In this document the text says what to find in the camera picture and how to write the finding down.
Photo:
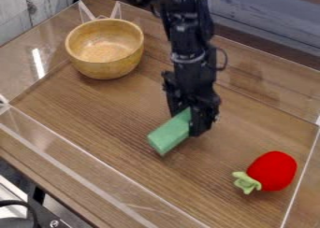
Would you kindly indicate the green rectangular block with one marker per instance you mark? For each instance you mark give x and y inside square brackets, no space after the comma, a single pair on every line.
[171,133]

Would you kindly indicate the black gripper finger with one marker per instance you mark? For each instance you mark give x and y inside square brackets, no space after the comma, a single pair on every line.
[179,101]
[204,116]

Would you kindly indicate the black metal table bracket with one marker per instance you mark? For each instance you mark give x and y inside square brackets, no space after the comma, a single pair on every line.
[53,214]

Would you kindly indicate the clear acrylic tray wall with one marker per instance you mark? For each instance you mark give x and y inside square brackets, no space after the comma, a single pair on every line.
[74,132]

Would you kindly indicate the brown wooden bowl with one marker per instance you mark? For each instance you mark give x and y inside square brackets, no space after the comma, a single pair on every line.
[105,48]

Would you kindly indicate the red plush strawberry toy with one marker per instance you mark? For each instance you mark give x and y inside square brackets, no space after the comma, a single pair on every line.
[270,174]

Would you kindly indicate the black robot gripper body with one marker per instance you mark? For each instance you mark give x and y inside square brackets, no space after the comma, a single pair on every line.
[193,76]

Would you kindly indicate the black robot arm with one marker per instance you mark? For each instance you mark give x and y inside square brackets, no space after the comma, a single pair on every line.
[187,22]

